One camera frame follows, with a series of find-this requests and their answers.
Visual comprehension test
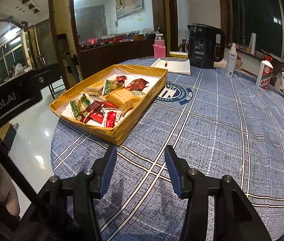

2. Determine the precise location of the gold green foil snack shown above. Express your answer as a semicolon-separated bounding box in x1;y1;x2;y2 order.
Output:
102;80;122;96

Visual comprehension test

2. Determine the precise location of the framed wall painting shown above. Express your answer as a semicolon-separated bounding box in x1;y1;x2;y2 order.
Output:
115;0;145;20

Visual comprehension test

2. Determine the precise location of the small red candy packet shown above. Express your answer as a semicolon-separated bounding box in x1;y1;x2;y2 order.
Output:
116;75;127;83

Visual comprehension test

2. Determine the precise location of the gold brown biscuit pack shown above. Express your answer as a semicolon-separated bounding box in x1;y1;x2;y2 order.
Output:
105;88;141;114

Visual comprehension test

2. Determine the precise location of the black electric kettle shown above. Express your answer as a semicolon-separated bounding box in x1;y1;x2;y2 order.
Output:
185;24;226;69

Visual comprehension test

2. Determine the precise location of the open white notebook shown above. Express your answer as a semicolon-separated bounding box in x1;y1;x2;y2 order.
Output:
151;58;191;75

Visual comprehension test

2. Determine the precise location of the white spray bottle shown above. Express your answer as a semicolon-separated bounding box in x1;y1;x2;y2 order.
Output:
226;43;237;78

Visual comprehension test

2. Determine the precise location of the pink sleeved water bottle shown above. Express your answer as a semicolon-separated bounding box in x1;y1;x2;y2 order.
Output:
153;33;166;58

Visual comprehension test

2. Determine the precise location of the small clear glass bottle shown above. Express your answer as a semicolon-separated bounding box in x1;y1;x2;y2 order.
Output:
235;52;243;71

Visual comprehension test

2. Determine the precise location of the gold cardboard tray box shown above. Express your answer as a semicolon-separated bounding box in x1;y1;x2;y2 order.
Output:
50;65;167;146

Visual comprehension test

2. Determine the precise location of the green pea snack packet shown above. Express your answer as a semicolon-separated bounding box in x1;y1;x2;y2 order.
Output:
69;93;91;118

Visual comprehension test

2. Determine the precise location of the dark wooden sideboard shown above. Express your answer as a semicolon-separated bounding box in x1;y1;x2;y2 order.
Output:
79;40;154;79

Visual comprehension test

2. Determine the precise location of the blue plaid tablecloth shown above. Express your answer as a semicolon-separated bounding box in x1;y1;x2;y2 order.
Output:
50;56;284;241

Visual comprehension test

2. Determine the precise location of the large yellow cracker pack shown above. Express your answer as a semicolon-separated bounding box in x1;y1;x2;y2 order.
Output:
84;80;105;96

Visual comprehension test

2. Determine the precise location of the small pale green packet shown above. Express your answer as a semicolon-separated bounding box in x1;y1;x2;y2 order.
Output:
131;90;146;98

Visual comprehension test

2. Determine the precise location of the white red liquor bottle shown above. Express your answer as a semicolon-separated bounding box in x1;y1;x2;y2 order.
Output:
256;55;273;90

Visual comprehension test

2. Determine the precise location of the red black candy packet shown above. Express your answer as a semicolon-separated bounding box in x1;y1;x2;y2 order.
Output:
83;101;118;124

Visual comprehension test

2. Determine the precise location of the red chocolate bar wrapper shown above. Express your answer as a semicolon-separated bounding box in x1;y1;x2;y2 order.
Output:
85;101;103;113

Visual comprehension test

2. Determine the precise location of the dark red foil snack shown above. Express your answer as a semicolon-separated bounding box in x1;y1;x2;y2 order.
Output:
125;78;148;91

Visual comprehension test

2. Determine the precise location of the white red sachet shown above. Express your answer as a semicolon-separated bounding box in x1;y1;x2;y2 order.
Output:
102;108;122;128

